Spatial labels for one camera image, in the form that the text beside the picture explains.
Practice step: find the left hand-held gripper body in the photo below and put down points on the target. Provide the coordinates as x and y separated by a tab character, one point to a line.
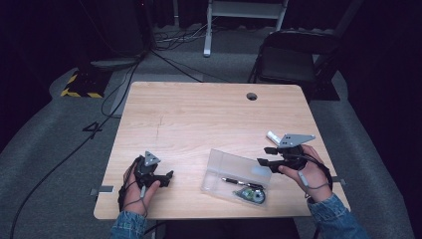
146	174

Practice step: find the person's left hand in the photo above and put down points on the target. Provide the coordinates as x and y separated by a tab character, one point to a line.
136	199

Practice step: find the black pen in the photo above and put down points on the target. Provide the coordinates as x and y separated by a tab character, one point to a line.
242	183

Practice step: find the clear plastic pencil case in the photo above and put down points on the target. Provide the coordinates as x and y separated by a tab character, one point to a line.
239	167

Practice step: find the correction tape dispenser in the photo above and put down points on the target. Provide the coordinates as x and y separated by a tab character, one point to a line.
253	195

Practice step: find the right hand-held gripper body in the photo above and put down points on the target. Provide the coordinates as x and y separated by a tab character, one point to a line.
293	159

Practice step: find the person's right hand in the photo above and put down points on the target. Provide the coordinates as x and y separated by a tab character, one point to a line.
313	181

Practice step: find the dark equipment stand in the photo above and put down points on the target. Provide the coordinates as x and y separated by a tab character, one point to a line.
119	33

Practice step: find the grey tape strip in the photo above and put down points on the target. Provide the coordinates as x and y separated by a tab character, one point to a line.
105	189
339	181

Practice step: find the black yellow striped base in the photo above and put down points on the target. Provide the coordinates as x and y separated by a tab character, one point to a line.
87	84

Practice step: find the white metal stand frame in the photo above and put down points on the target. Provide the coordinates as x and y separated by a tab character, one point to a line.
244	10

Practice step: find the black folding chair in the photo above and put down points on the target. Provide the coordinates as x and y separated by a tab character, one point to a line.
287	63

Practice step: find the white glue stick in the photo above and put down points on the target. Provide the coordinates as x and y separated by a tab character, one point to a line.
272	136

